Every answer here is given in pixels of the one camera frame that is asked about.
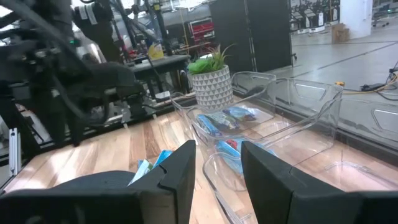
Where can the clear plastic bin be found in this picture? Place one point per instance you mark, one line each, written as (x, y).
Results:
(258, 84)
(311, 93)
(373, 121)

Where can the blue granola bar red tips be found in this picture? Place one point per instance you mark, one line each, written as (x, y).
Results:
(228, 152)

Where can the black power adapter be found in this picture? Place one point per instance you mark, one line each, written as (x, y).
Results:
(373, 87)

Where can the dark grey desk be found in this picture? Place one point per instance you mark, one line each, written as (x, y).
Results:
(164, 62)

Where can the silver aluminium rail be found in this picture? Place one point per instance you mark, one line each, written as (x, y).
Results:
(14, 152)

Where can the blue granola bar orange edge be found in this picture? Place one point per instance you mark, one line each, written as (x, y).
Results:
(163, 155)

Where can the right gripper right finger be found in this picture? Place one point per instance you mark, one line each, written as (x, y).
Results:
(273, 199)

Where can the black partition cabinet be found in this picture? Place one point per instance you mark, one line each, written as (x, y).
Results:
(264, 31)

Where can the cardboard box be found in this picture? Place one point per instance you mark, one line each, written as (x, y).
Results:
(340, 33)

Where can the green succulent in patterned pot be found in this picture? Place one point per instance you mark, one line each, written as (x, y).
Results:
(213, 88)

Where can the red tool chest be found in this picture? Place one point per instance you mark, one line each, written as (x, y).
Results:
(202, 31)

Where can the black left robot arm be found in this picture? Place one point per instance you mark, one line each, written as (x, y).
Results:
(46, 71)

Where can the distant black white workstations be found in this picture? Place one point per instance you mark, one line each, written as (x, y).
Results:
(311, 18)

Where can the silver blue granola bar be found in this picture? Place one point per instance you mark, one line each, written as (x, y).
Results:
(142, 171)

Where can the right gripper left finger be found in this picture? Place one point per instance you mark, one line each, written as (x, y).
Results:
(174, 193)

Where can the yellow bottle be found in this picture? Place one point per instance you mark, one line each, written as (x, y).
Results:
(156, 52)

